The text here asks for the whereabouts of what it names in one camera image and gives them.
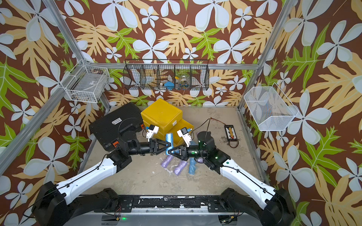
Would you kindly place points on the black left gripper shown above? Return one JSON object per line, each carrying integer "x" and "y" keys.
{"x": 152, "y": 146}

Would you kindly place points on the yellow plastic drawer cabinet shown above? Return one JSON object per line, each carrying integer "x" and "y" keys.
{"x": 163, "y": 115}

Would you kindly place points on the blue trash bag roll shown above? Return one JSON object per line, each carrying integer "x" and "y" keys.
{"x": 169, "y": 139}
{"x": 192, "y": 166}

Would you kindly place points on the clear jar in basket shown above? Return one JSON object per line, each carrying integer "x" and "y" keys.
{"x": 184, "y": 81}

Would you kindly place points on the yellow drawer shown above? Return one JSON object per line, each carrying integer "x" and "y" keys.
{"x": 177, "y": 140}

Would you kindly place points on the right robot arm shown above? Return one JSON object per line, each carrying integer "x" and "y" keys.
{"x": 270, "y": 206}

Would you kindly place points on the aluminium frame post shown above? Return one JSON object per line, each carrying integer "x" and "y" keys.
{"x": 277, "y": 30}

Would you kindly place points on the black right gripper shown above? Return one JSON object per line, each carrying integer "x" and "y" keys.
{"x": 185, "y": 152}

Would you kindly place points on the black parallel charging board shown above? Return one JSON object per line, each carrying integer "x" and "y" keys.
{"x": 230, "y": 132}

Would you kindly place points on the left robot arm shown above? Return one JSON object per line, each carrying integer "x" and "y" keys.
{"x": 57, "y": 203}

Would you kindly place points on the blue object in basket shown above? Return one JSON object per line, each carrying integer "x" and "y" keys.
{"x": 169, "y": 85}

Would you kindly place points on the black wire basket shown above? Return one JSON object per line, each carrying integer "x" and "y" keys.
{"x": 155, "y": 73}

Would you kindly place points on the white wire basket left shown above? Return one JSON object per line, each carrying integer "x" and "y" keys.
{"x": 86, "y": 82}

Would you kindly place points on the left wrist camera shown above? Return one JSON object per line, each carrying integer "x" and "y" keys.
{"x": 151, "y": 131}

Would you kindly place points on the white mesh basket right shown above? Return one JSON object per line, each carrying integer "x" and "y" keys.
{"x": 270, "y": 107}

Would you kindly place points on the purple trash bag roll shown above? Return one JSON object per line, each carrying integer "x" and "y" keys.
{"x": 167, "y": 161}
{"x": 179, "y": 168}
{"x": 199, "y": 160}

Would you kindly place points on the black tool case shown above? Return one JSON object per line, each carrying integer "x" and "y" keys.
{"x": 111, "y": 127}

